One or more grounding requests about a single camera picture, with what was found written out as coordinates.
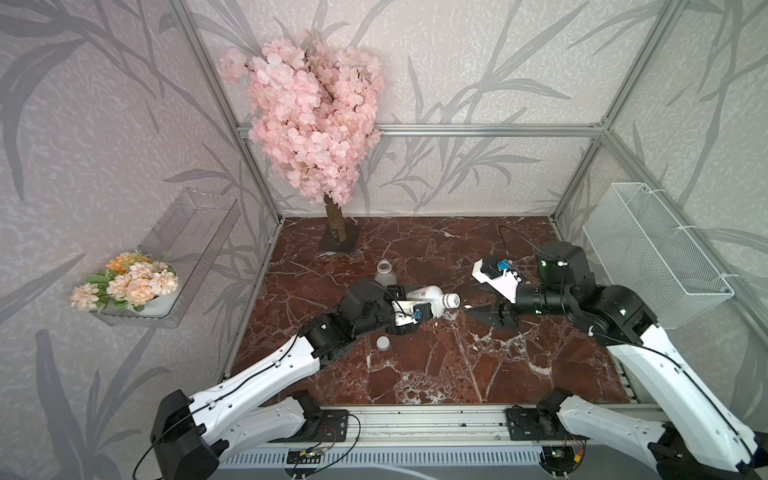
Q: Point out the white wire mesh basket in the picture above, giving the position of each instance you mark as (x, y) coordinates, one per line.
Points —
(642, 246)

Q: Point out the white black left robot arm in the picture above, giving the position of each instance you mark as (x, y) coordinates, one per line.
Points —
(192, 434)

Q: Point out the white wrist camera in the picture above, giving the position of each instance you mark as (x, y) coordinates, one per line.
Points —
(410, 312)
(500, 275)

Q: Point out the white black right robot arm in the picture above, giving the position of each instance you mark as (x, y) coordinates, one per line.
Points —
(699, 439)

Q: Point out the small clear bottle upright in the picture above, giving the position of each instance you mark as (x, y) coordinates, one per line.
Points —
(385, 274)

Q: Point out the white labelled plastic bottle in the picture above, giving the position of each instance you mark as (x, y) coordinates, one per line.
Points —
(440, 302)

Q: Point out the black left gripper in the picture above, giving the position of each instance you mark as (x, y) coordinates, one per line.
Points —
(391, 293)

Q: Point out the clear acrylic wall shelf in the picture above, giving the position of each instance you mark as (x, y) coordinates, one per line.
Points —
(188, 236)

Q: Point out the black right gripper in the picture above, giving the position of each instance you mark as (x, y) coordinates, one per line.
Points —
(493, 316)

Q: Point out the grey bottle cap on table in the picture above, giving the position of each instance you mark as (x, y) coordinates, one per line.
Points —
(383, 343)

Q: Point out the small electronics board with wires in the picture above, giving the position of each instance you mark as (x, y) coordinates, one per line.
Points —
(304, 456)

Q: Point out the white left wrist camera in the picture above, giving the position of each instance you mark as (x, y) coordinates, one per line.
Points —
(410, 312)

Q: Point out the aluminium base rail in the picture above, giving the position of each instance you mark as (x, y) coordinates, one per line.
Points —
(424, 425)

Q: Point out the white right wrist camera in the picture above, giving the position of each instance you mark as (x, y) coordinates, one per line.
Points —
(500, 275)

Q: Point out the pink blossom artificial tree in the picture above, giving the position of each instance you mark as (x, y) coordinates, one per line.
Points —
(315, 110)

